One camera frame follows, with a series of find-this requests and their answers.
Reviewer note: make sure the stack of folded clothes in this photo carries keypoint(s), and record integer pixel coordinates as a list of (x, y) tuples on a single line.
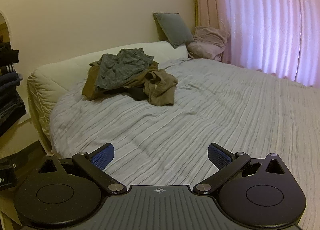
[(10, 95)]

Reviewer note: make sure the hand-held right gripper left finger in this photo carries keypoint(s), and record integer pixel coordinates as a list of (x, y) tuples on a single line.
[(105, 156)]

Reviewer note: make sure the grey pillow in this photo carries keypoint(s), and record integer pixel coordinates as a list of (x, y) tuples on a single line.
[(175, 30)]

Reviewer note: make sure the pink blanket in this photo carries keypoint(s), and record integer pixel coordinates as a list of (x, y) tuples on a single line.
[(207, 42)]

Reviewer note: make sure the olive garment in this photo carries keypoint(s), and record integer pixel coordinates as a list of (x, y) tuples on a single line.
[(161, 90)]

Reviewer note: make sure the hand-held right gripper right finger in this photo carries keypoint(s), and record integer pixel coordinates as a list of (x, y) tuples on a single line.
[(218, 156)]

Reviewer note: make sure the beige shelf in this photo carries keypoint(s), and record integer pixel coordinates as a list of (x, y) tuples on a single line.
[(25, 130)]

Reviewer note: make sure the brown garment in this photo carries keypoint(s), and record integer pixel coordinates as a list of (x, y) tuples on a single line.
[(88, 85)]

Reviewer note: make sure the pink curtain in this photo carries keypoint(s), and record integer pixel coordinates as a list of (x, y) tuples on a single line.
[(262, 20)]

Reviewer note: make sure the black garment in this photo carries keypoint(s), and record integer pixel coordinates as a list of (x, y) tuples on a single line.
[(137, 94)]

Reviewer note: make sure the grey striped shirt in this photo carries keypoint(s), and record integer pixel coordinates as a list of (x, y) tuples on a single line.
[(120, 70)]

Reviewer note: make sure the grey striped bed cover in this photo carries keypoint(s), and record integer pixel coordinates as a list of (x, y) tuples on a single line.
[(175, 120)]

